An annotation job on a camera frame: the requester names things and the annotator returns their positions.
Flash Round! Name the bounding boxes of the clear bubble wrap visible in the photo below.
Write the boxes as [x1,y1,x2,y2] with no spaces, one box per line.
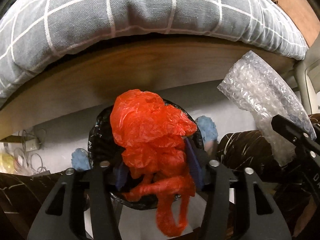
[217,51,316,166]

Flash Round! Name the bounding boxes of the red plastic bag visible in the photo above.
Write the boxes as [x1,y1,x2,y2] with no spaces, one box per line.
[110,89,197,237]

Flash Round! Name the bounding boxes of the black lined trash bin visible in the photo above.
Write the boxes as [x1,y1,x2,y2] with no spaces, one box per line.
[87,106,207,210]

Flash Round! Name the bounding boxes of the blue fluffy slipper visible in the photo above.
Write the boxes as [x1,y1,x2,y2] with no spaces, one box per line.
[71,148,91,172]
[196,115,218,144]

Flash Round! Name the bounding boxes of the yellow plastic bag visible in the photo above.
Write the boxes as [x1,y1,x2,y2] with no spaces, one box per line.
[0,152,15,174]

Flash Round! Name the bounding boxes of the wooden headboard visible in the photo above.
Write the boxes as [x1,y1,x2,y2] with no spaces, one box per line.
[272,0,319,46]

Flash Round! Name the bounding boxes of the grey checked bed sheet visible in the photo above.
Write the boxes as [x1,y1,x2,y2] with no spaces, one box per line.
[1,0,308,102]

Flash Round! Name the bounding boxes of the wooden bed frame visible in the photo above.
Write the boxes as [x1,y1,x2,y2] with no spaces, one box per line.
[0,36,298,140]

